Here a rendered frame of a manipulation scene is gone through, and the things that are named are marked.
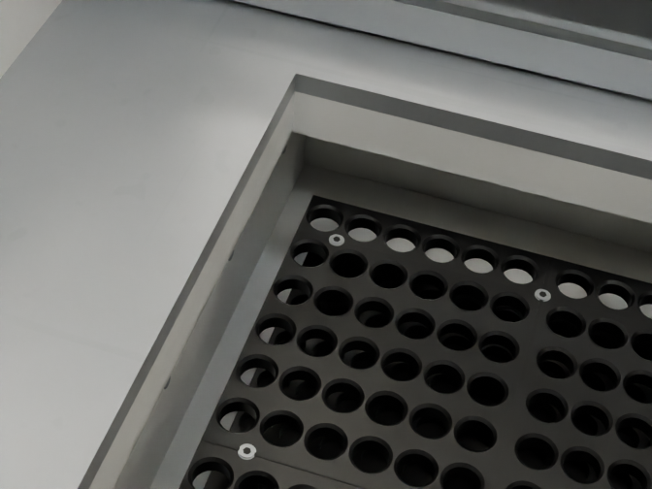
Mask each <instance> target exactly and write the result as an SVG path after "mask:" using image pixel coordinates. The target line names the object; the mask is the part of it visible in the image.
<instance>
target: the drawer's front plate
mask: <svg viewBox="0 0 652 489"><path fill-rule="evenodd" d="M305 163H306V164H309V165H312V166H316V167H320V168H324V169H328V170H332V171H336V172H339V173H343V174H347V175H351V176H354V177H358V178H362V179H368V180H372V181H376V182H380V183H384V184H388V185H392V186H396V187H399V188H403V189H406V190H410V191H414V192H418V193H422V194H426V195H429V196H433V197H437V198H441V199H444V200H448V201H452V202H456V203H459V204H463V205H467V206H471V207H475V208H479V209H483V210H487V211H489V212H496V213H500V214H504V215H508V216H512V217H516V218H519V219H523V220H527V221H531V222H534V223H538V224H542V225H546V226H549V227H553V228H557V229H561V230H565V231H569V232H573V233H576V234H579V235H583V236H587V237H591V238H595V239H599V240H603V241H607V242H610V243H614V244H618V245H624V246H628V247H632V248H636V249H639V250H643V251H647V252H651V253H652V223H649V222H645V221H641V220H637V219H633V218H629V217H626V216H622V215H618V214H614V213H610V212H604V211H600V210H596V209H592V208H588V207H584V206H580V205H577V204H573V203H569V202H565V201H561V200H557V199H553V198H549V197H546V196H542V195H538V194H535V193H531V192H527V191H523V190H519V189H515V188H511V187H507V186H503V185H499V184H495V183H492V182H488V181H485V180H481V179H474V178H470V177H466V176H462V175H458V174H454V173H450V172H446V171H443V170H439V169H435V168H431V167H428V166H424V165H420V164H416V163H412V162H408V161H405V160H401V159H397V158H393V157H389V156H385V155H381V154H377V153H373V152H370V151H366V150H363V149H359V148H355V147H348V146H344V145H340V144H336V143H332V142H328V141H324V140H320V139H316V138H313V137H310V136H306V147H305ZM305 163H304V165H305Z"/></svg>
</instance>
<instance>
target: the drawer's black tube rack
mask: <svg viewBox="0 0 652 489"><path fill-rule="evenodd" d="M304 252H307V253H308V254H307V256H306V259H305V261H304V263H303V265H300V264H298V263H297V262H296V261H295V260H294V258H295V257H296V256H297V255H298V254H301V253H304ZM553 259H554V257H550V260H549V264H548V268H547V272H546V276H545V280H544V284H543V287H542V289H538V290H537V291H536V292H535V293H533V292H529V291H525V290H521V289H518V288H514V287H510V286H506V285H503V284H499V283H496V282H492V281H489V280H485V279H481V278H477V277H471V276H467V275H463V274H460V273H456V272H452V271H449V270H446V269H442V268H438V267H435V266H431V265H427V264H423V263H420V262H416V261H412V260H408V259H406V258H402V257H398V256H394V255H391V254H387V253H383V252H380V251H376V250H372V249H368V248H365V247H362V246H358V245H354V244H348V243H345V242H344V237H343V236H341V235H337V234H335V235H332V236H330V238H325V237H322V236H318V235H314V234H312V233H308V232H304V231H300V230H297V232H296V234H295V236H294V238H293V241H292V243H291V245H290V247H289V248H288V250H287V253H286V255H285V257H284V259H283V261H282V264H281V266H280V268H279V270H278V272H277V276H276V278H275V280H274V282H273V284H272V287H271V289H270V291H269V293H268V295H267V297H266V300H265V302H264V304H263V306H262V308H261V310H260V312H259V314H258V316H257V318H256V320H255V323H254V325H253V327H252V329H251V331H250V334H249V336H248V338H247V340H246V342H245V344H244V348H243V350H242V352H241V354H240V356H239V359H238V361H237V363H236V365H235V367H234V370H233V372H232V373H231V375H230V377H229V379H228V382H227V384H226V386H225V388H224V390H223V393H222V395H221V397H220V399H219V401H218V403H217V406H216V408H215V410H214V412H213V414H212V418H211V420H210V422H209V424H208V426H207V429H206V431H205V433H204V434H203V436H202V438H201V441H200V443H199V445H198V447H197V449H196V452H195V454H194V456H193V458H192V460H191V462H190V465H189V467H188V469H187V471H186V473H185V476H184V478H183V480H182V482H181V484H180V486H179V489H195V487H194V486H193V484H192V483H193V481H194V479H195V478H196V476H198V475H199V474H200V473H203V472H206V471H211V473H210V475H209V478H208V480H207V482H206V484H205V487H204V489H652V324H648V323H644V322H641V321H637V320H633V319H630V318H627V317H623V316H619V315H615V314H612V313H608V312H604V311H601V310H594V309H590V308H587V307H583V306H580V305H576V304H573V303H569V302H565V301H561V300H558V299H554V298H551V295H550V293H549V292H548V291H547V290H546V286H547V282H548V279H549V275H550V271H551V267H552V263H553ZM291 288H292V289H291ZM285 289H291V292H290V294H289V296H288V298H287V301H286V303H284V302H282V301H281V300H280V299H279V298H278V297H277V295H278V293H280V292H281V291H283V290H285ZM271 327H275V329H274V331H273V333H272V335H271V337H270V339H269V342H268V343H266V342H264V341H263V340H262V339H261V338H260V336H259V335H260V334H261V332H263V331H264V330H265V329H268V328H271ZM253 368H257V369H256V371H255V373H254V375H253V378H252V380H251V382H250V384H249V386H248V385H246V384H245V383H244V382H243V381H242V380H241V375H242V374H243V373H244V372H245V371H247V370H249V369H253ZM233 411H237V414H236V416H235V419H234V421H233V423H232V425H231V428H230V430H229V431H228V430H226V429H225V428H223V426H222V425H221V424H220V421H221V419H222V418H223V416H225V415H226V414H228V413H229V412H233Z"/></svg>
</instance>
